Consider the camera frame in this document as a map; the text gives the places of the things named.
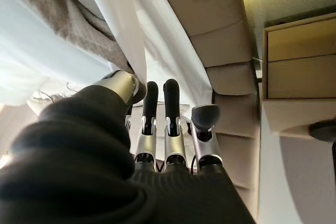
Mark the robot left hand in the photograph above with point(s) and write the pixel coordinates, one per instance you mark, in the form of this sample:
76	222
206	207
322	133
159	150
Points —
78	161

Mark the smooth white duvet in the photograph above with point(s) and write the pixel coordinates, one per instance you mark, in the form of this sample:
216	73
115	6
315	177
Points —
39	58

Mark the off-white textured blanket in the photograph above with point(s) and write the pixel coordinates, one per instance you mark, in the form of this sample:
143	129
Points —
73	27

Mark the white sheeted mattress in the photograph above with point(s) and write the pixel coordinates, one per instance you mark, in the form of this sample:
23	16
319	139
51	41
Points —
170	51

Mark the wooden nightstand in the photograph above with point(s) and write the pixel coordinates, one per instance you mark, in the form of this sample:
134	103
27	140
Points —
299	58

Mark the black round lamp base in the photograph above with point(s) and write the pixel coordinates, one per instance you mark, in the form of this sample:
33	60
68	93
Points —
324	130

